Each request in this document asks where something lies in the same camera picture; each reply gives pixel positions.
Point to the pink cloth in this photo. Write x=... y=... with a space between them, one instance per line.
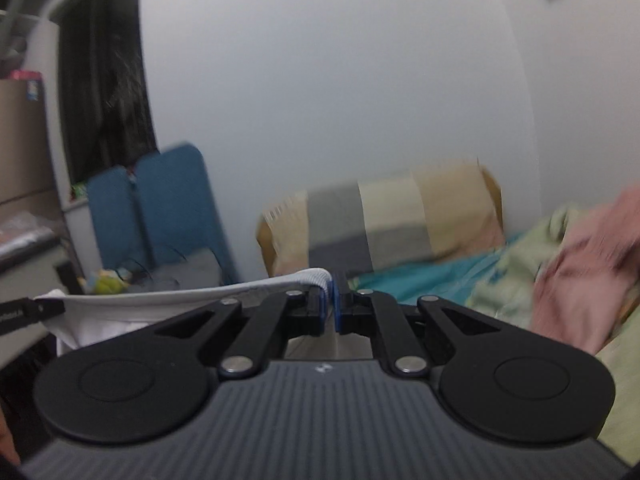
x=585 y=270

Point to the pale green blanket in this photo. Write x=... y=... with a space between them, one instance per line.
x=515 y=270

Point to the cardboard box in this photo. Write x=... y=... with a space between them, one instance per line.
x=22 y=140

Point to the white garment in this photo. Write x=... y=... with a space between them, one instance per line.
x=150 y=300

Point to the blue folding chair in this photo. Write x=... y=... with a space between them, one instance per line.
x=170 y=200

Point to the striped beige grey pillow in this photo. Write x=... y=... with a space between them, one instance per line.
x=400 y=210

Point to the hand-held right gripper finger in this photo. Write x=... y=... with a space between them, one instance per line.
x=339 y=310
x=327 y=305

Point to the yellow green soft toy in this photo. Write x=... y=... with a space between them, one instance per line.
x=110 y=282

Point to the teal bed sheet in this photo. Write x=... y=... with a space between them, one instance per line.
x=425 y=275

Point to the dark curtain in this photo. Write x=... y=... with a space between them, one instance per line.
x=110 y=85

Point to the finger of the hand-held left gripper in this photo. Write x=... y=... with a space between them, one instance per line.
x=27 y=312

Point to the grey cloth pile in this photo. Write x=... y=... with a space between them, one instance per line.
x=185 y=272

